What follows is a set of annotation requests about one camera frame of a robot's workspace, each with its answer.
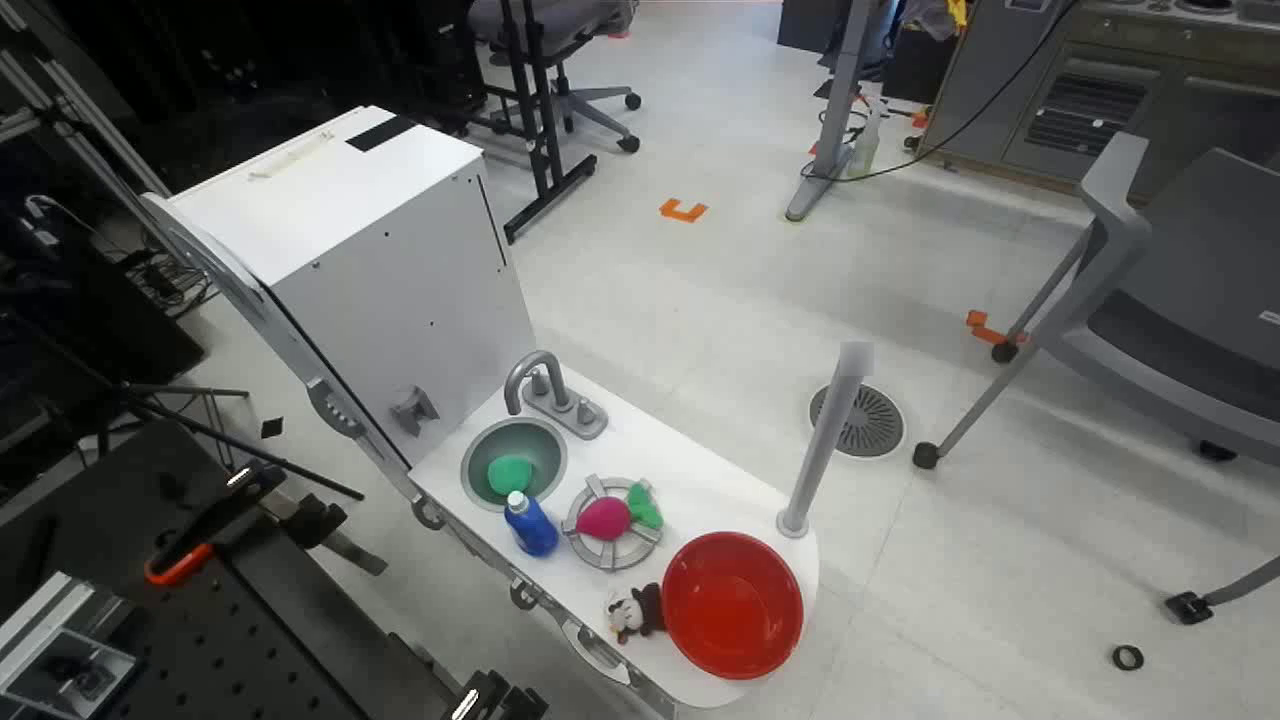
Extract pink beetroot plushy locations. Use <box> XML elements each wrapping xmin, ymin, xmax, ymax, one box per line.
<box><xmin>571</xmin><ymin>475</ymin><xmax>666</xmax><ymax>547</ymax></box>

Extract gray toy faucet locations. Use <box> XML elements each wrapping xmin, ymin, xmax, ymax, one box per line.
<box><xmin>498</xmin><ymin>347</ymin><xmax>612</xmax><ymax>443</ymax></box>

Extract white toy kitchen counter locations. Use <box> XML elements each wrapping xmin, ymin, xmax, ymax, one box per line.
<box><xmin>405</xmin><ymin>384</ymin><xmax>825</xmax><ymax>711</ymax></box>

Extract green toy in sink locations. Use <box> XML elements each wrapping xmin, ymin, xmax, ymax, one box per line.
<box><xmin>483</xmin><ymin>452</ymin><xmax>543</xmax><ymax>498</ymax></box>

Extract green toy sink basin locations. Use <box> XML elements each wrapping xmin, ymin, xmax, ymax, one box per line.
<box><xmin>457</xmin><ymin>417</ymin><xmax>571</xmax><ymax>506</ymax></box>

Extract gray pole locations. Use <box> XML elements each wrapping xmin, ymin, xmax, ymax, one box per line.
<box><xmin>775</xmin><ymin>341</ymin><xmax>875</xmax><ymax>545</ymax></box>

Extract blue toy bottle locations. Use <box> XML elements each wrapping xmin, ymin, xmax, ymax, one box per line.
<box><xmin>498</xmin><ymin>487</ymin><xmax>562</xmax><ymax>561</ymax></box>

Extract gray cabinet knob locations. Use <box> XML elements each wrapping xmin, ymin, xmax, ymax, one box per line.
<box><xmin>388</xmin><ymin>384</ymin><xmax>443</xmax><ymax>438</ymax></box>

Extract round floor drain cover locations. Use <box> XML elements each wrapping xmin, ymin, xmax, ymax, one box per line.
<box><xmin>804</xmin><ymin>379</ymin><xmax>907</xmax><ymax>459</ymax></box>

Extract black metal stand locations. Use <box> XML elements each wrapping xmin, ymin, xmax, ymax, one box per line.
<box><xmin>493</xmin><ymin>0</ymin><xmax>605</xmax><ymax>249</ymax></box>

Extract small brown white toy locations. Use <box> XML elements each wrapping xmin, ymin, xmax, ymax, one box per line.
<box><xmin>605</xmin><ymin>580</ymin><xmax>673</xmax><ymax>648</ymax></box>

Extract red round plate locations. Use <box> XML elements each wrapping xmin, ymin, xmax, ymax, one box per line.
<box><xmin>660</xmin><ymin>529</ymin><xmax>806</xmax><ymax>682</ymax></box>

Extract white toy kitchen cabinet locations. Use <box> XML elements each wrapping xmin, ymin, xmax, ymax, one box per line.
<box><xmin>157</xmin><ymin>104</ymin><xmax>541</xmax><ymax>472</ymax></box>

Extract gray stand leg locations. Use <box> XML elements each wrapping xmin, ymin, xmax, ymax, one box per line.
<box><xmin>778</xmin><ymin>0</ymin><xmax>891</xmax><ymax>227</ymax></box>

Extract orange clip by chair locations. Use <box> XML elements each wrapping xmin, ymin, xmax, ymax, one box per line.
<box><xmin>964</xmin><ymin>306</ymin><xmax>1024</xmax><ymax>356</ymax></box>

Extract black office chair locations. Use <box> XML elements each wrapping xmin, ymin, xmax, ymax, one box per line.
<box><xmin>464</xmin><ymin>0</ymin><xmax>646</xmax><ymax>154</ymax></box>

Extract black tripod rods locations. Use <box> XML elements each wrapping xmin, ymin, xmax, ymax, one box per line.
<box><xmin>0</xmin><ymin>303</ymin><xmax>371</xmax><ymax>506</ymax></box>

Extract gray metal cabinet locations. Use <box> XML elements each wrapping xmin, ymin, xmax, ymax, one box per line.
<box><xmin>915</xmin><ymin>0</ymin><xmax>1280</xmax><ymax>202</ymax></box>

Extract black breadboard table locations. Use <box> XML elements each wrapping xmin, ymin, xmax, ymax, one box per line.
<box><xmin>0</xmin><ymin>424</ymin><xmax>470</xmax><ymax>720</ymax></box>

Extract gray chair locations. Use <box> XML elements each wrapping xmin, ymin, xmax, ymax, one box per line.
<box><xmin>907</xmin><ymin>126</ymin><xmax>1280</xmax><ymax>472</ymax></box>

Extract gray leg with black foot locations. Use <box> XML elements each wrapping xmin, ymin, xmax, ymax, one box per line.
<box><xmin>1161</xmin><ymin>550</ymin><xmax>1280</xmax><ymax>628</ymax></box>

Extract clear wire dish basket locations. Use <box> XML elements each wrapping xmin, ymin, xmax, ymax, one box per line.
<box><xmin>562</xmin><ymin>472</ymin><xmax>666</xmax><ymax>574</ymax></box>

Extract black floor cable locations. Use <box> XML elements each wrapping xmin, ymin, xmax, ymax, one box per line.
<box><xmin>851</xmin><ymin>0</ymin><xmax>1089</xmax><ymax>182</ymax></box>

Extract clamp with orange handle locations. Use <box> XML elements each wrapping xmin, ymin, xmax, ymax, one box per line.
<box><xmin>141</xmin><ymin>456</ymin><xmax>292</xmax><ymax>597</ymax></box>

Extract aluminium extrusion rail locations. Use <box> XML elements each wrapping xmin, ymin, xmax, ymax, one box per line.
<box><xmin>0</xmin><ymin>568</ymin><xmax>141</xmax><ymax>720</ymax></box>

